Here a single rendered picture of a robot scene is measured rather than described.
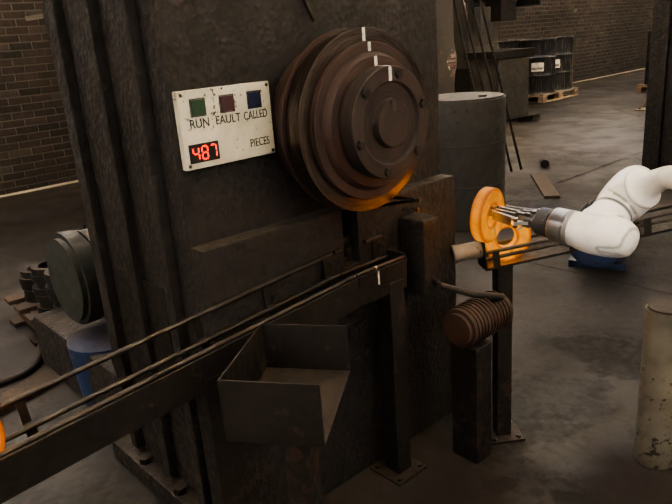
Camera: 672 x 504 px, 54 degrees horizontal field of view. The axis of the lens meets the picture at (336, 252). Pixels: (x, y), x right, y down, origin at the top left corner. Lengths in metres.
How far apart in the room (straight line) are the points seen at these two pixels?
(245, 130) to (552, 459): 1.41
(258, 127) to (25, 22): 6.18
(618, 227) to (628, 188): 0.12
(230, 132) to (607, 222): 0.93
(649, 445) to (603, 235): 0.84
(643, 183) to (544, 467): 0.98
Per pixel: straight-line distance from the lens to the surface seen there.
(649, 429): 2.28
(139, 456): 2.36
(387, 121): 1.67
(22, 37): 7.73
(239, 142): 1.66
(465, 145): 4.46
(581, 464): 2.32
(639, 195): 1.76
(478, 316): 2.02
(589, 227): 1.70
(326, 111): 1.62
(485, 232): 1.87
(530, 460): 2.30
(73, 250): 2.70
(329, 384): 1.49
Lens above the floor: 1.33
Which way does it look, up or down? 18 degrees down
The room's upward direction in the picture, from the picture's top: 4 degrees counter-clockwise
